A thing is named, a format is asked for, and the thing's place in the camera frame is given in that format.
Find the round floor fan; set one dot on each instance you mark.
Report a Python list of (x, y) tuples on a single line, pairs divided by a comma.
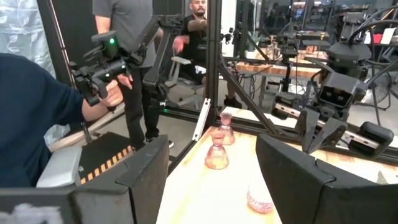
[(384, 93)]

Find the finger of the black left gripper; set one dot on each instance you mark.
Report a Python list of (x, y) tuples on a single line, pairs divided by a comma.
[(334, 129), (308, 124)]

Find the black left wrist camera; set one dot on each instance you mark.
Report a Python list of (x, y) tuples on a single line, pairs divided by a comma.
[(337, 93)]

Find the black aluminium table frame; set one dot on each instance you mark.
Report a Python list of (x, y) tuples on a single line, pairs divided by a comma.
[(214, 62)]

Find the person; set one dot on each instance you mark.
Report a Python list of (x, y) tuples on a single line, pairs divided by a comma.
[(130, 37), (28, 118), (196, 40)]

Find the pink glass candle holder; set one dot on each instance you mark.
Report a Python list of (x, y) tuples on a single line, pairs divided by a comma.
[(228, 137), (216, 158)]

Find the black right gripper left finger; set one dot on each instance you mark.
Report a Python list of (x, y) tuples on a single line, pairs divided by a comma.
[(93, 205)]

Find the green plant in white pot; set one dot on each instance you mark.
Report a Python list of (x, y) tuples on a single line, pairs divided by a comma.
[(253, 42)]

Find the person's hand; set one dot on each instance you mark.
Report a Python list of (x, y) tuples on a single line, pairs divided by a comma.
[(113, 93)]

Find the black mat with orange stripes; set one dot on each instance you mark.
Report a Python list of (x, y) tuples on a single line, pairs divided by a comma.
[(99, 152)]

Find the background wooden table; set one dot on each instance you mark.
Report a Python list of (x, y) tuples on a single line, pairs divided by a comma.
[(273, 71)]

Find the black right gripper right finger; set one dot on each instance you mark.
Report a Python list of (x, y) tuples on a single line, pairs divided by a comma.
[(311, 199)]

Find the grey office chair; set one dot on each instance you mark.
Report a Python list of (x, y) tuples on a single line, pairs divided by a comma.
[(180, 60)]

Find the white aluminium bracket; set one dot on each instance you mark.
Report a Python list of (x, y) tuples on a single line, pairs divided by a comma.
[(201, 119)]

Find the white leaf-pattern curtain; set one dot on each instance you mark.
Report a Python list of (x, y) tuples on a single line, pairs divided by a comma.
[(21, 31)]

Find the pink patterned candle tin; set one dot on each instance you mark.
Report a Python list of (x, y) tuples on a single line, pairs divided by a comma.
[(258, 202)]

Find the light grey seat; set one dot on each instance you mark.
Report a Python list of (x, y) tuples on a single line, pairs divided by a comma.
[(60, 168)]

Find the person's forearm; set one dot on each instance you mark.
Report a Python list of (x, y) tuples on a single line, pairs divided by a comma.
[(93, 109)]

